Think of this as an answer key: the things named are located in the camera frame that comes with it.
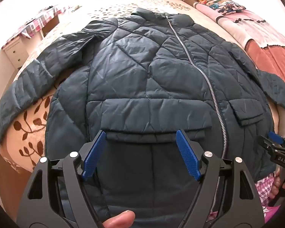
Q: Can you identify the white nightstand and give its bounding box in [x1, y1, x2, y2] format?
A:
[2, 17, 60, 67]

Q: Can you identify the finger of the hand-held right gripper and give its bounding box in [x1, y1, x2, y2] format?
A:
[260, 135, 277, 158]
[268, 132, 285, 149]

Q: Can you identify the person's right hand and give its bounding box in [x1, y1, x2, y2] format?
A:
[269, 167, 285, 201]

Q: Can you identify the person's left hand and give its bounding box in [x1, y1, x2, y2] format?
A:
[102, 211, 136, 228]

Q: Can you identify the beige leaf-print blanket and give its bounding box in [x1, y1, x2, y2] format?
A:
[0, 0, 279, 175]

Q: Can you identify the cartoon print pillow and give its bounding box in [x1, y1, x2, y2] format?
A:
[199, 0, 247, 16]

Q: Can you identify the checked cloth cover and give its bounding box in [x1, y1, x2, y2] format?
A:
[3, 5, 82, 47]

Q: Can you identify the dark teal quilted jacket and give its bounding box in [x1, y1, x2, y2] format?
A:
[0, 8, 285, 228]

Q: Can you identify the pink patterned quilt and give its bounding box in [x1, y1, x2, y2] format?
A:
[195, 1, 285, 95]

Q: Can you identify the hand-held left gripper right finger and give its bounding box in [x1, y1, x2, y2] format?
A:
[173, 129, 264, 228]

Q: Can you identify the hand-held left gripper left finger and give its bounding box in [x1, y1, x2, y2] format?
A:
[17, 131, 110, 228]

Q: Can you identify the pink checked pyjama clothing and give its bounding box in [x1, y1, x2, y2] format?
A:
[253, 174, 284, 225]

